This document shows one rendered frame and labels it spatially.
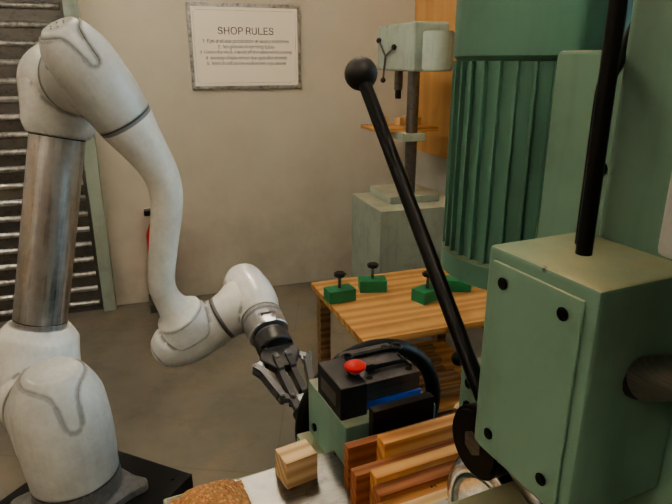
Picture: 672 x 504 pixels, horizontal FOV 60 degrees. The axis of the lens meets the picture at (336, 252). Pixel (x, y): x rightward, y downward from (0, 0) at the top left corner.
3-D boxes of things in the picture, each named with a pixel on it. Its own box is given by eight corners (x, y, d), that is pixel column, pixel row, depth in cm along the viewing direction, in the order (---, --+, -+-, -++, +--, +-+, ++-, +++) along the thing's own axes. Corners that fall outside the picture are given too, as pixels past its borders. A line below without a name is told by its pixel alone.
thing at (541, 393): (556, 414, 45) (581, 229, 41) (659, 488, 38) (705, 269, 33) (467, 442, 42) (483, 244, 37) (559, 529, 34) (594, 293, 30)
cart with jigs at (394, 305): (440, 367, 281) (448, 240, 261) (512, 435, 230) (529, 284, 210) (310, 393, 260) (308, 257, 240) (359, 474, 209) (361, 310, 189)
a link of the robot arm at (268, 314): (283, 298, 125) (292, 317, 121) (279, 328, 130) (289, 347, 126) (241, 306, 121) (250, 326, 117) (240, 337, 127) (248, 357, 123)
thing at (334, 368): (386, 364, 91) (387, 332, 89) (424, 399, 82) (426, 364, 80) (309, 382, 86) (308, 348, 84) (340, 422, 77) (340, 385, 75)
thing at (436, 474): (500, 473, 76) (503, 443, 74) (510, 483, 74) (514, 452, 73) (371, 518, 69) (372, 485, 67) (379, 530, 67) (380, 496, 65)
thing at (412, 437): (489, 445, 81) (494, 401, 79) (499, 454, 80) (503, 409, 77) (375, 482, 74) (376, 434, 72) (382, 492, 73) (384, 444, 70)
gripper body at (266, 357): (251, 327, 118) (266, 361, 111) (290, 319, 121) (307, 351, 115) (249, 353, 122) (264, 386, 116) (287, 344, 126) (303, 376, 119)
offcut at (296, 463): (305, 462, 78) (305, 438, 77) (317, 478, 75) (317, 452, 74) (275, 474, 76) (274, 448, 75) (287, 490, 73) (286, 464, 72)
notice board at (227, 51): (300, 88, 350) (299, 5, 335) (301, 88, 348) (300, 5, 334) (192, 89, 330) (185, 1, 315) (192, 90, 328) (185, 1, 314)
